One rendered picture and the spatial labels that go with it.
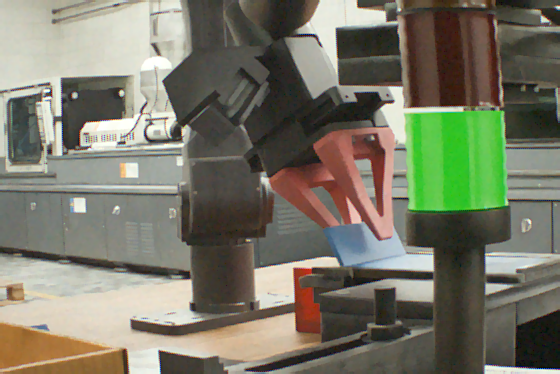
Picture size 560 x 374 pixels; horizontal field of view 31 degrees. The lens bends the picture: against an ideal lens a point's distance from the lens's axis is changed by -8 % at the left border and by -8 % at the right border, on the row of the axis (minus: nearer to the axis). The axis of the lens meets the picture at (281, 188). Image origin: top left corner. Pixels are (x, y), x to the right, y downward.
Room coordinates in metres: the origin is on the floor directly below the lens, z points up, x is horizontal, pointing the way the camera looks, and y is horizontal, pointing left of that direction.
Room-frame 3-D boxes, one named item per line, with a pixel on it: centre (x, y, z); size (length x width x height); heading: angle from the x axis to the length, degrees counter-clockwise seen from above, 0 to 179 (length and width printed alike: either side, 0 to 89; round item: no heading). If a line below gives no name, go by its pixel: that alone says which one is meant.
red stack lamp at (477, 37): (0.38, -0.06, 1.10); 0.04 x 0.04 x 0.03
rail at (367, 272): (0.66, -0.09, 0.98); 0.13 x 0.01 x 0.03; 47
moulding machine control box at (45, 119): (9.35, 2.06, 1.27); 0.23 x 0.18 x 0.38; 134
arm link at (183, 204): (1.04, 0.06, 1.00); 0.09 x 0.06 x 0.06; 102
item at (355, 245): (0.70, -0.11, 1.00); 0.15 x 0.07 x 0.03; 47
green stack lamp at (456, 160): (0.38, -0.06, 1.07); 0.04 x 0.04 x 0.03
